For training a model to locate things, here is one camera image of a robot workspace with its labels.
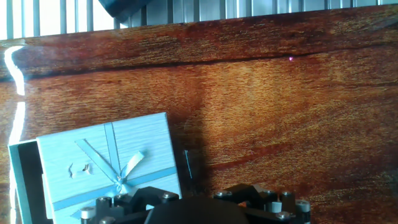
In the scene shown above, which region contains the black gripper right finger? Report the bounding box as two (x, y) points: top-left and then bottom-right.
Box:
(213, 183), (312, 224)

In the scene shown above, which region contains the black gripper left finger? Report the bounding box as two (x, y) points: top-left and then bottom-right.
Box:
(80, 185), (181, 224)

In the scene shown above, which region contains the light blue casing with bow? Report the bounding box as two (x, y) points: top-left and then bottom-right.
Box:
(36, 112), (183, 224)

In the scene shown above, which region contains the light blue inner gift box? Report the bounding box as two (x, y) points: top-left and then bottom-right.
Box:
(8, 139), (53, 224)

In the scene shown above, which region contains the navy gift box with ribbon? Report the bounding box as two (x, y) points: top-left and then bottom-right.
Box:
(98, 0), (153, 23)

